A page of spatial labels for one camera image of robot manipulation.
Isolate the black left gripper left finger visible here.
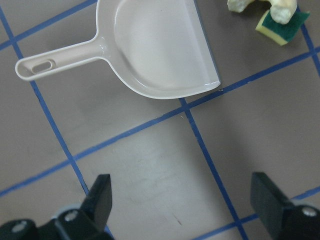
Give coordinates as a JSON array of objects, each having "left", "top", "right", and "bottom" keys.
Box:
[{"left": 80, "top": 174, "right": 112, "bottom": 231}]

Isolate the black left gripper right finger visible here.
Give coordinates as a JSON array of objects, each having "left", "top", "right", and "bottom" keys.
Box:
[{"left": 250, "top": 172, "right": 294, "bottom": 225}]

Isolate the beige plastic dustpan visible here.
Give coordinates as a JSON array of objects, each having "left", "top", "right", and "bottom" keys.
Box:
[{"left": 15, "top": 0, "right": 221, "bottom": 100}]

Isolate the green yellow sponge piece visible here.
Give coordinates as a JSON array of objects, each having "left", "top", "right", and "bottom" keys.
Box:
[{"left": 255, "top": 10, "right": 311, "bottom": 46}]

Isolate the pale curved peel scrap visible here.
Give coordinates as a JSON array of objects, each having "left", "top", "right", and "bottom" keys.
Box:
[{"left": 227, "top": 0, "right": 298, "bottom": 25}]

